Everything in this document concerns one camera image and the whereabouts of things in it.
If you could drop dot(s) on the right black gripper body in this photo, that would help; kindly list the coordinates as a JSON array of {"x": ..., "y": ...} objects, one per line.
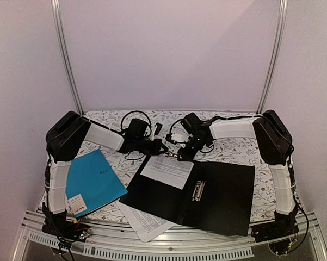
[{"x": 194, "y": 142}]

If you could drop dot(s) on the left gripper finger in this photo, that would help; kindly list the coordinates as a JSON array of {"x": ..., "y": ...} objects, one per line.
[
  {"x": 158, "y": 128},
  {"x": 159, "y": 148}
]

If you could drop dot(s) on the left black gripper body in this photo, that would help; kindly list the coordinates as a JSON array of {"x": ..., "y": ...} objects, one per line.
[{"x": 140, "y": 147}]

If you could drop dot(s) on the printed paper sheet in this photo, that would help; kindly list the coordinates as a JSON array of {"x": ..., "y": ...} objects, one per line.
[
  {"x": 147, "y": 226},
  {"x": 168, "y": 170}
]

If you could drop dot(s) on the black clip folder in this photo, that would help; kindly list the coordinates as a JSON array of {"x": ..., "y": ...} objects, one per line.
[{"x": 216, "y": 197}]

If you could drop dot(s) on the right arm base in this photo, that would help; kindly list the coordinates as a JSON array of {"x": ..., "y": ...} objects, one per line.
[{"x": 284, "y": 225}]

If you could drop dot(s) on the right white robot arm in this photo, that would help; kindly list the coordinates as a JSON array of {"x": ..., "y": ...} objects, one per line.
[{"x": 273, "y": 139}]

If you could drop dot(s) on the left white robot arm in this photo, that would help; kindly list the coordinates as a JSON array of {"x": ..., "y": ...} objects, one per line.
[{"x": 65, "y": 138}]

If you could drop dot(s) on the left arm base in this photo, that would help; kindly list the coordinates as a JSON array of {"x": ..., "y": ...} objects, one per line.
[{"x": 57, "y": 225}]

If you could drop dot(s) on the blue folder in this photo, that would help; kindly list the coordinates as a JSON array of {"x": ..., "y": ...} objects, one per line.
[{"x": 92, "y": 184}]

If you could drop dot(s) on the floral tablecloth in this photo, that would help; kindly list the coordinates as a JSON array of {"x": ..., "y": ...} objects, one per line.
[{"x": 173, "y": 133}]

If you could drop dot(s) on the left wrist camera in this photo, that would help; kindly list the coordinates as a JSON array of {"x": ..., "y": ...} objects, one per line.
[{"x": 137, "y": 128}]

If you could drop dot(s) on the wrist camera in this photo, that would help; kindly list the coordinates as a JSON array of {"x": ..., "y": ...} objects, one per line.
[
  {"x": 137, "y": 128},
  {"x": 190, "y": 122}
]

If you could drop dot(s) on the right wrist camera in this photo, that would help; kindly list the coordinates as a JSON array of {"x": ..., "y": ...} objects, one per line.
[{"x": 190, "y": 122}]

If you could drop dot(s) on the front aluminium rail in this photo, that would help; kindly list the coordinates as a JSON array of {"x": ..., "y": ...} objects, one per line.
[{"x": 112, "y": 240}]

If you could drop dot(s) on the right aluminium frame post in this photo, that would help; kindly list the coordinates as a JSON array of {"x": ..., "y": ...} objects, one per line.
[{"x": 280, "y": 27}]

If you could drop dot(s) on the aluminium frame post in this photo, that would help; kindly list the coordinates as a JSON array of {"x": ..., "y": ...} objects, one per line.
[
  {"x": 280, "y": 27},
  {"x": 58, "y": 21}
]

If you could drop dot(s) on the left aluminium frame post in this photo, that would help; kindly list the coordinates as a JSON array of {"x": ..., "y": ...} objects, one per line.
[{"x": 58, "y": 21}]

